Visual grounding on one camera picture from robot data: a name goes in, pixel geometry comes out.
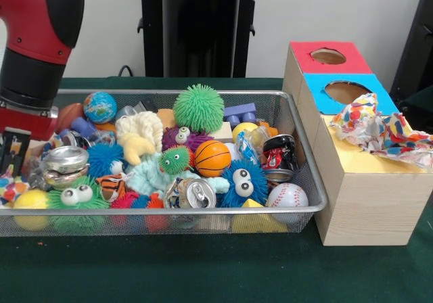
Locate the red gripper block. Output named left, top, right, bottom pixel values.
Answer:
left=0, top=108, right=59, bottom=179

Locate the white baseball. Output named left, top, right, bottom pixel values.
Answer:
left=268, top=183, right=310, bottom=223

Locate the green spiky ball with eyes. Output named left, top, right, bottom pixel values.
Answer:
left=47, top=177, right=111, bottom=233

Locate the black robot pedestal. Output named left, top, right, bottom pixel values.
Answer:
left=130, top=0, right=273, bottom=78

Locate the crushed black red can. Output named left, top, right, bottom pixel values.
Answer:
left=262, top=133, right=300, bottom=183

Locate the wooden box with three holes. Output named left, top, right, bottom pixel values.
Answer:
left=282, top=41, right=433, bottom=247

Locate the small orange basketball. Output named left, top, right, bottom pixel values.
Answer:
left=193, top=139, right=233, bottom=178

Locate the globe print ball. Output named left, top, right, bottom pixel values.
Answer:
left=83, top=91, right=118, bottom=124

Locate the blue spiky ball with eyes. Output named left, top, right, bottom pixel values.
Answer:
left=218, top=160, right=270, bottom=208

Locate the plain green spiky ball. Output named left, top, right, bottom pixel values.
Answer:
left=173, top=83, right=227, bottom=133

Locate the wire mesh bin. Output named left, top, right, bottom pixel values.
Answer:
left=0, top=89, right=329, bottom=238

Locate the side table with green cloth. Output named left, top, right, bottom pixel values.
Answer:
left=398, top=86, right=433, bottom=124

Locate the yellow foam ball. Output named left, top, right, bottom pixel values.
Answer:
left=12, top=189, right=50, bottom=231

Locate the black stand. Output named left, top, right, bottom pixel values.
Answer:
left=388, top=0, right=433, bottom=97

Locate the black cable loop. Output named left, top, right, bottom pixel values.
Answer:
left=116, top=64, right=136, bottom=78

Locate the crushed silver drink can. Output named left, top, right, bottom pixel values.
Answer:
left=164, top=177, right=217, bottom=209

